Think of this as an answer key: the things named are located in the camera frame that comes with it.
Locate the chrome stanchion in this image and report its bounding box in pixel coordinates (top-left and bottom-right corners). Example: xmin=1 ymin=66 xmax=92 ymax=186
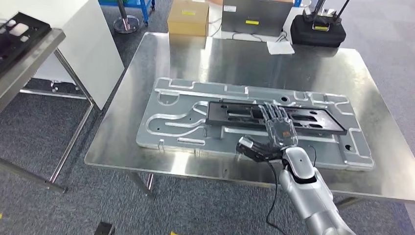
xmin=113 ymin=0 xmax=140 ymax=34

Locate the cardboard box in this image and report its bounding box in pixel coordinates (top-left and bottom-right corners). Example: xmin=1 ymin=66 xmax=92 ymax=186
xmin=167 ymin=0 xmax=210 ymax=37

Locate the blue metal shelf rack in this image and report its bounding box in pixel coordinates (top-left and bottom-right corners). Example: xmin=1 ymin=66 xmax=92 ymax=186
xmin=98 ymin=0 xmax=156 ymax=26

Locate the white paper sheet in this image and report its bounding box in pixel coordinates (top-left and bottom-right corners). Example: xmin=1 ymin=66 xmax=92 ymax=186
xmin=266 ymin=40 xmax=296 ymax=55

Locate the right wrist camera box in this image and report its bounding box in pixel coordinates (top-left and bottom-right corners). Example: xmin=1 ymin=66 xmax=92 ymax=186
xmin=236 ymin=136 xmax=283 ymax=163

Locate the aluminium jig plate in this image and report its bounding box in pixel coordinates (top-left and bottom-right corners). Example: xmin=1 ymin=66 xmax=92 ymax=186
xmin=135 ymin=77 xmax=375 ymax=172

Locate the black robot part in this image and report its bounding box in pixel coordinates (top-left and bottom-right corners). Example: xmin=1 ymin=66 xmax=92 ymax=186
xmin=94 ymin=221 xmax=115 ymax=235

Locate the grey equipment case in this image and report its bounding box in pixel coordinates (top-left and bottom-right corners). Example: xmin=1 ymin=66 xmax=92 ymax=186
xmin=221 ymin=0 xmax=294 ymax=37

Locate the black bag with handle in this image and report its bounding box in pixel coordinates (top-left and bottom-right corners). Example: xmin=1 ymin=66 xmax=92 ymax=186
xmin=290 ymin=0 xmax=351 ymax=48

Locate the chrome stool base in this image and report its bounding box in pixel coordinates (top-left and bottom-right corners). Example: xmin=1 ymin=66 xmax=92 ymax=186
xmin=50 ymin=79 xmax=80 ymax=93

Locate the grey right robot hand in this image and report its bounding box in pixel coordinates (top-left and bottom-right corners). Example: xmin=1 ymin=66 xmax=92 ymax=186
xmin=258 ymin=101 xmax=299 ymax=152

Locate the stainless steel table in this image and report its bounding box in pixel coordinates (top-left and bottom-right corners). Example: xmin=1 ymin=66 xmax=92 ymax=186
xmin=0 ymin=28 xmax=94 ymax=194

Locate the black plastic plate part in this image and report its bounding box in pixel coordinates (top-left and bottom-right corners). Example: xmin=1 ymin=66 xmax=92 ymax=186
xmin=0 ymin=12 xmax=52 ymax=78
xmin=206 ymin=101 xmax=348 ymax=136

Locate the stainless steel workbench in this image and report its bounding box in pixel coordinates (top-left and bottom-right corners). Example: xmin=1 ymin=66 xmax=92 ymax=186
xmin=84 ymin=31 xmax=415 ymax=210

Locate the white cabinet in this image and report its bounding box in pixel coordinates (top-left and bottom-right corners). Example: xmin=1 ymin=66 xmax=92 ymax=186
xmin=0 ymin=0 xmax=125 ymax=111

